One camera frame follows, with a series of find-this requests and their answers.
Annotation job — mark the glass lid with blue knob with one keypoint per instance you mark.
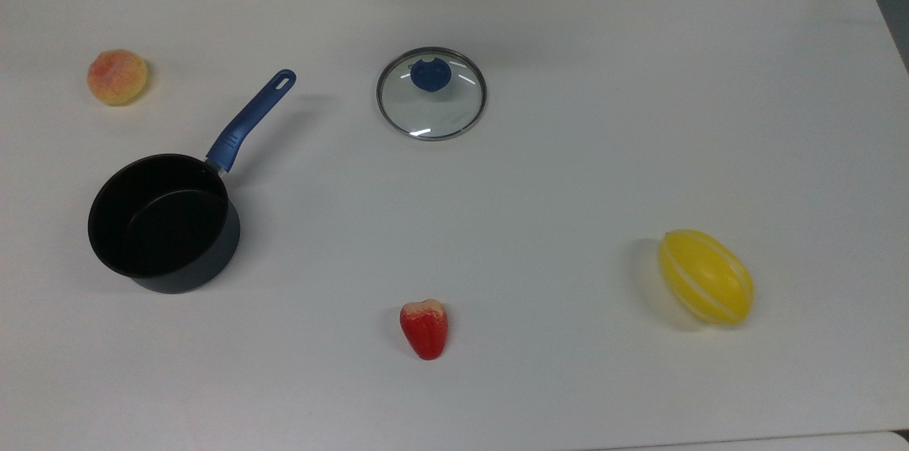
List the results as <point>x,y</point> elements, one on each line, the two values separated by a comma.
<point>434,112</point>

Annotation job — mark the red toy wax apple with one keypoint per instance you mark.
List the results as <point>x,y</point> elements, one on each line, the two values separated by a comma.
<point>425,334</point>

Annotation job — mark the yellow striped toy melon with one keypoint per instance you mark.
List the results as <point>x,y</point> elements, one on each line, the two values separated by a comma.
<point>706,279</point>

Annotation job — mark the orange yellow toy peach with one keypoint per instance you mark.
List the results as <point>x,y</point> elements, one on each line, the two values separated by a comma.
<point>117,78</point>

